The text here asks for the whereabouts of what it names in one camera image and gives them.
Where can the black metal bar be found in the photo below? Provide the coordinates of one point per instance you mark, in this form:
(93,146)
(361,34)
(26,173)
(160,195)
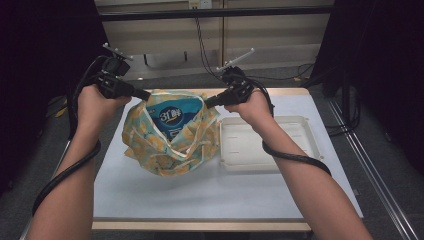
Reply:
(266,11)

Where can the black curtain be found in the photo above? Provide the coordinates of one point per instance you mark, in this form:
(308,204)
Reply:
(383,66)
(33,50)

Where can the yellow tape piece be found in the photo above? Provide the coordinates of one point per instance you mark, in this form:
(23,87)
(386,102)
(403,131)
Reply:
(61,112)

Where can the blue snack packet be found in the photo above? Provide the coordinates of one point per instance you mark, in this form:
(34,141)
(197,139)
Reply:
(173,116)

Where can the metal floor rail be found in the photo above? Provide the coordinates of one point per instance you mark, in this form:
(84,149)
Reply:
(376,183)
(61,156)

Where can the white wall socket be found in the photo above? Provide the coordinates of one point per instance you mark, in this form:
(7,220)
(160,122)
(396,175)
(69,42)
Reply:
(200,3)

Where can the white plastic tray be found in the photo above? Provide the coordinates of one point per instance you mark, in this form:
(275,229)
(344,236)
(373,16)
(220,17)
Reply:
(253,146)

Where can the yellow patterned cloth bag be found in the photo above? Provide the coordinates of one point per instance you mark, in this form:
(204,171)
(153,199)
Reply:
(156,156)

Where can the person's right hand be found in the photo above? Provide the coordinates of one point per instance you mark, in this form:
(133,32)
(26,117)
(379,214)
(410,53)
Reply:
(258,110)

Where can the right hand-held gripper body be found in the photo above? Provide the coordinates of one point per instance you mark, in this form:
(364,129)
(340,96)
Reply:
(236,86)

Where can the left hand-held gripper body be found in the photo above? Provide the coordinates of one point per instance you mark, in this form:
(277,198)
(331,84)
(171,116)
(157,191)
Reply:
(111,83)

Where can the person's left hand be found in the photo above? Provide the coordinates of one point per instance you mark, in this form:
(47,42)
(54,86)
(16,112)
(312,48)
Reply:
(95,110)

